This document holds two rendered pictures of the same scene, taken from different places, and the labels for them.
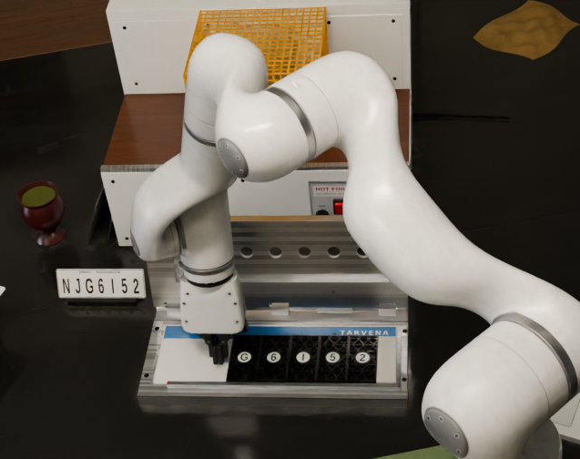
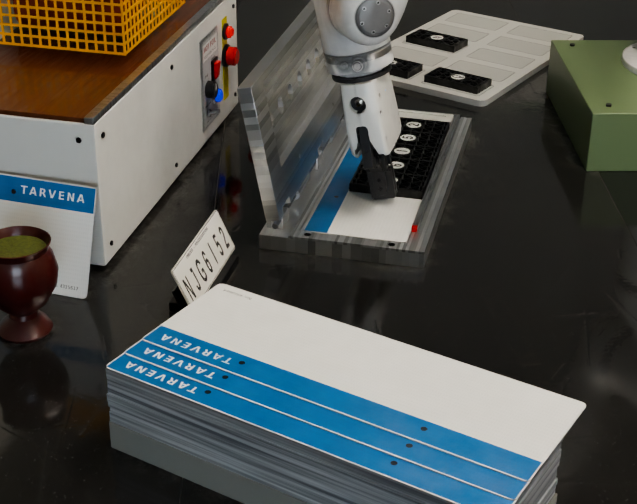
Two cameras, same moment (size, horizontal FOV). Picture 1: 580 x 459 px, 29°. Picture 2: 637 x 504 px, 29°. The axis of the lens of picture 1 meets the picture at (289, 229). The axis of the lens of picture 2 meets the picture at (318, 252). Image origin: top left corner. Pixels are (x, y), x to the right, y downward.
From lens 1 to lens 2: 216 cm
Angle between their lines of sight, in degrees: 68
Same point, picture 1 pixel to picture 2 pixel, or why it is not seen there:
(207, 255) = not seen: hidden behind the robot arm
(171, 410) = (440, 248)
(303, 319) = (333, 154)
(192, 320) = (388, 131)
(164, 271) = (274, 156)
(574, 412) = (498, 68)
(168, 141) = (69, 79)
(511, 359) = not seen: outside the picture
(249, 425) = (476, 205)
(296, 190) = (194, 62)
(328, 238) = (312, 38)
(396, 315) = not seen: hidden behind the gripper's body
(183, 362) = (376, 222)
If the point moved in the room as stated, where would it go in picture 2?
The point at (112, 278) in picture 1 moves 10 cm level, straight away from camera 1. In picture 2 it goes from (207, 242) to (121, 247)
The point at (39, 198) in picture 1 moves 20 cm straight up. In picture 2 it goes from (21, 248) to (0, 70)
